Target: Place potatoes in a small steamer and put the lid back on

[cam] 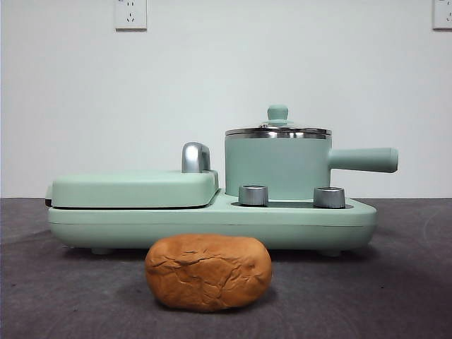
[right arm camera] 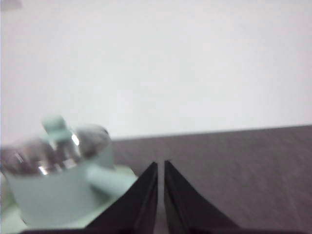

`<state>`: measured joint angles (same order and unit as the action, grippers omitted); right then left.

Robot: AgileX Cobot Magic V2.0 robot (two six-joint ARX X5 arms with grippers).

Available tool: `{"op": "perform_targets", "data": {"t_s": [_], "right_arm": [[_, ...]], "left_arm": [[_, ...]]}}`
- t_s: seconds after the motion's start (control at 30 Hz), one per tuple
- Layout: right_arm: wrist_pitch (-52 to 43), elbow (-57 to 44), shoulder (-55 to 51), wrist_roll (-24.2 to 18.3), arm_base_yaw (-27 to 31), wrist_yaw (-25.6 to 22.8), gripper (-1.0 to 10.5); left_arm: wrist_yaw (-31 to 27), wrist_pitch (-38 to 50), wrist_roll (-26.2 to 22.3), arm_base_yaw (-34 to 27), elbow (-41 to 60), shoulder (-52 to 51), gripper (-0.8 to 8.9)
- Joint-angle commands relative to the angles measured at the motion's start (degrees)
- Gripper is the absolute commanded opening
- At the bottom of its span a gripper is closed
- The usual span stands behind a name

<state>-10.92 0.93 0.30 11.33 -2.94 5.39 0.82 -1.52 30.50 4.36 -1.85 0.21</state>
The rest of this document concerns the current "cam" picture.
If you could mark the glass pot lid green knob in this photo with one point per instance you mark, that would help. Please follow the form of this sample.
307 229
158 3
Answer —
278 113

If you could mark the brown potato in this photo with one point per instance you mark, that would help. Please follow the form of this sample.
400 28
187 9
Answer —
208 275

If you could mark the silver control knob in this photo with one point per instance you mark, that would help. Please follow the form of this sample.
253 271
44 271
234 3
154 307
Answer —
253 195
329 197

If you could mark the mint green breakfast machine base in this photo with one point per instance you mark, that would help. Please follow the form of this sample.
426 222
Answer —
212 226

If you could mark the mint green hinged griddle cover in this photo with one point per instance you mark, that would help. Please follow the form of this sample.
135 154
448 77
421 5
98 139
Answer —
123 189

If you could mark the white wall socket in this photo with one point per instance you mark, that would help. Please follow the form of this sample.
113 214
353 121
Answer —
443 14
130 16

